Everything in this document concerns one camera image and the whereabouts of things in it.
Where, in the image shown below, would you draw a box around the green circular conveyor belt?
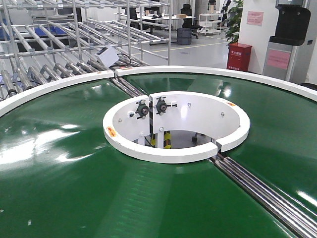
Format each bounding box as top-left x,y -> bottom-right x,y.
0,73 -> 317,238

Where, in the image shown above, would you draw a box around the white outer conveyor rim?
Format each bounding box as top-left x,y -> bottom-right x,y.
0,65 -> 317,116

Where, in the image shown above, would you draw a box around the steel conveyor rollers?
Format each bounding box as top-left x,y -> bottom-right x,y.
210,154 -> 317,238

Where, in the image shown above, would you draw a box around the white control box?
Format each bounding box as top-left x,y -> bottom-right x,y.
95,46 -> 119,67

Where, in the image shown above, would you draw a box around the black office chair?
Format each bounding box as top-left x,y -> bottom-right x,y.
181,3 -> 199,39

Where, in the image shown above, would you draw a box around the white office desk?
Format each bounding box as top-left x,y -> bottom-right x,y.
142,14 -> 196,29

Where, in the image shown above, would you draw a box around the red fire extinguisher cabinet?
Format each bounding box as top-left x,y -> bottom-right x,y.
227,43 -> 252,72

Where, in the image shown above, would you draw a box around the steel roller rack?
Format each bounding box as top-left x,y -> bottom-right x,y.
0,0 -> 172,100

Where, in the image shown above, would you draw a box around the white inner conveyor ring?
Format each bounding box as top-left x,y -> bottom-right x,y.
103,91 -> 251,164

